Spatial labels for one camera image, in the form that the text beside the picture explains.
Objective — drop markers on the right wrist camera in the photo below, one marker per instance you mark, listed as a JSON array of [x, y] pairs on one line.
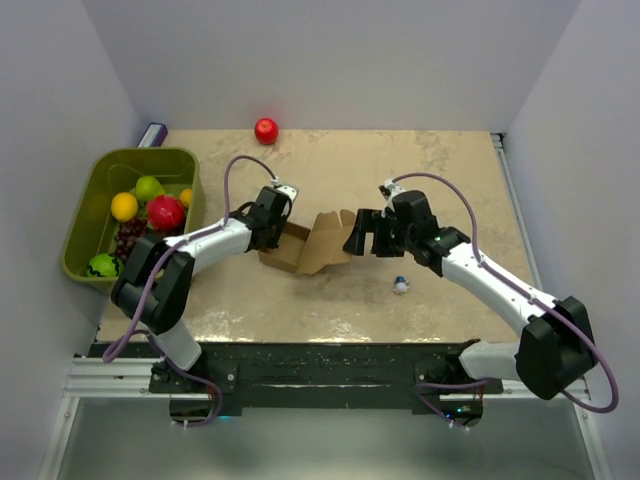
[[389, 190]]

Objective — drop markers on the purple white box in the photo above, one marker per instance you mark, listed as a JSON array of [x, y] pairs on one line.
[[154, 136]]

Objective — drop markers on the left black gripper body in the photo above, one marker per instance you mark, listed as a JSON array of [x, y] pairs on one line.
[[276, 228]]

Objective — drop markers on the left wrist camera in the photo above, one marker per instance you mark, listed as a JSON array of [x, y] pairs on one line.
[[290, 191]]

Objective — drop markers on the small watermelon toy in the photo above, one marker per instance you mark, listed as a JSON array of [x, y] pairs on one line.
[[104, 265]]

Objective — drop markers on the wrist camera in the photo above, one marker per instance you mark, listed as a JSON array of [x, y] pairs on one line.
[[290, 191], [389, 190]]

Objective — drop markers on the red apple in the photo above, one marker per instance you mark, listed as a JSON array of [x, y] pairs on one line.
[[266, 131]]

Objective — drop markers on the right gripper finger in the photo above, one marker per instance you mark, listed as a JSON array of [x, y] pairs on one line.
[[367, 220], [355, 243]]

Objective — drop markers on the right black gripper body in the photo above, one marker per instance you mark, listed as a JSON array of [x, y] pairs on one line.
[[391, 240]]

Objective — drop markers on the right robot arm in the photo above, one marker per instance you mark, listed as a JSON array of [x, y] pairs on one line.
[[554, 335]]

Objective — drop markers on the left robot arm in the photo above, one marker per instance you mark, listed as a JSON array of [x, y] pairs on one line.
[[153, 288]]

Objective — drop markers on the purple grapes bunch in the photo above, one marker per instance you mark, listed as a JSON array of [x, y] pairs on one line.
[[129, 233]]

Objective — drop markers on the brown cardboard box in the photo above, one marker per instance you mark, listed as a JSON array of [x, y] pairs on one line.
[[304, 251]]

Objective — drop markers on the small blue white toy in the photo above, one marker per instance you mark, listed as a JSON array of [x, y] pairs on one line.
[[401, 285]]

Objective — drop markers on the yellow lemon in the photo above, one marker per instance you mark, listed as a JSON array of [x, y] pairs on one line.
[[124, 207]]

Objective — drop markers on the green plastic bin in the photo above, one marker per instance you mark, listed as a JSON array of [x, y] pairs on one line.
[[93, 228]]

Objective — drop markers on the small orange fruit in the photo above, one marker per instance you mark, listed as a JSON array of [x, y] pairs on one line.
[[185, 197]]

